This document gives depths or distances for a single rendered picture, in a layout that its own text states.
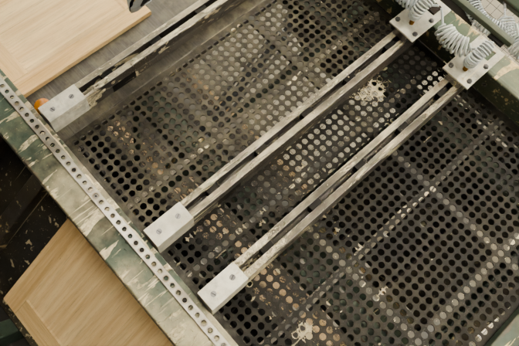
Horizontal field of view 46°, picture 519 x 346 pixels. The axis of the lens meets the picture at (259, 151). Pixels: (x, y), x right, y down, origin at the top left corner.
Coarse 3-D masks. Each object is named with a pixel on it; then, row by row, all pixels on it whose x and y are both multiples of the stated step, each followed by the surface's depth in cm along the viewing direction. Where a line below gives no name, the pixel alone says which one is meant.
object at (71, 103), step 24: (216, 0) 198; (240, 0) 202; (168, 24) 190; (192, 24) 191; (144, 48) 189; (168, 48) 191; (96, 72) 181; (120, 72) 182; (72, 96) 177; (96, 96) 181; (48, 120) 175; (72, 120) 181
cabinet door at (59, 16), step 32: (0, 0) 196; (32, 0) 197; (64, 0) 198; (96, 0) 199; (0, 32) 191; (32, 32) 192; (64, 32) 193; (96, 32) 193; (0, 64) 186; (32, 64) 187; (64, 64) 188
